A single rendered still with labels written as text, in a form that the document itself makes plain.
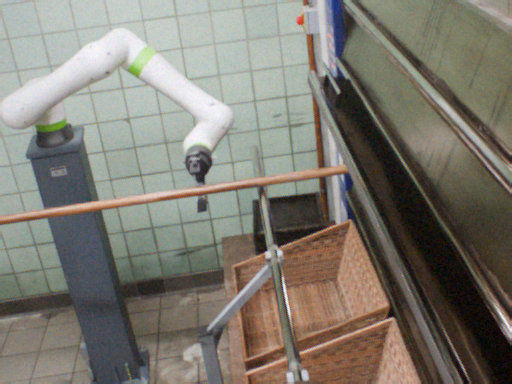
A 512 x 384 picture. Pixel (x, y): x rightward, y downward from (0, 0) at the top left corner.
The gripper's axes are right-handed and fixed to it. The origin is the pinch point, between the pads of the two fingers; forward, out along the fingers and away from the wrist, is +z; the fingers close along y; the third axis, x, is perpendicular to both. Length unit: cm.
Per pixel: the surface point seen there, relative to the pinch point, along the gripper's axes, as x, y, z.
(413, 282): -42, -25, 97
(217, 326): -1.6, 22.4, 40.4
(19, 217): 56, 0, 2
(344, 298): -45, 59, -11
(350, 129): -46, -22, 19
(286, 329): -20, 2, 72
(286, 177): -27.9, -1.0, 1.6
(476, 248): -54, -29, 97
